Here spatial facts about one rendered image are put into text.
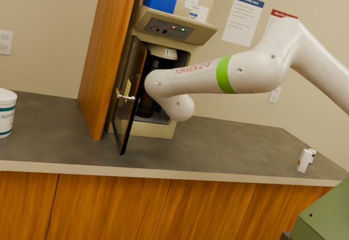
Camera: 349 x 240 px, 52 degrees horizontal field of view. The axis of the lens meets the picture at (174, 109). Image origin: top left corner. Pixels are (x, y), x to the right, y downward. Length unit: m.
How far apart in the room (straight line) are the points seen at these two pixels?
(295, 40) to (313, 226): 0.58
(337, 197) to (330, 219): 0.09
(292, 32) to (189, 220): 0.96
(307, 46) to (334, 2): 1.55
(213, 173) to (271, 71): 0.70
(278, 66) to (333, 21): 1.72
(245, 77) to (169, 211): 0.81
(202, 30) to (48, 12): 0.77
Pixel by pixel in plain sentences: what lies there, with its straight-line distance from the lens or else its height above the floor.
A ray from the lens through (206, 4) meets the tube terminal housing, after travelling 1.60.
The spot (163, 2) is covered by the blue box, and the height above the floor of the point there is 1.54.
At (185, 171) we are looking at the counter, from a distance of 1.46.
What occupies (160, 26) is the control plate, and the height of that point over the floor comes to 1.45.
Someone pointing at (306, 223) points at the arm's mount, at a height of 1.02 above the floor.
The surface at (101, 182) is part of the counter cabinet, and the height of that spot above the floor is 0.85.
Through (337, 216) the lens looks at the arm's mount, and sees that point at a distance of 1.27.
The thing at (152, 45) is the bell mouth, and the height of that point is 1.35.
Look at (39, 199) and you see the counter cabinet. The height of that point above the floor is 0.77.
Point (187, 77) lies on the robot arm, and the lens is 1.13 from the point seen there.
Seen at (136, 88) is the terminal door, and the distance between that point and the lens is 1.23.
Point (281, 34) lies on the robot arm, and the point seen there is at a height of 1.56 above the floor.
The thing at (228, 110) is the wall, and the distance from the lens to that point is 2.35.
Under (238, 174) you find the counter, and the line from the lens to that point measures 1.61.
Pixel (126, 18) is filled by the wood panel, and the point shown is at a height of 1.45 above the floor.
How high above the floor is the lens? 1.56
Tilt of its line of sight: 16 degrees down
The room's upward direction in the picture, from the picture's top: 17 degrees clockwise
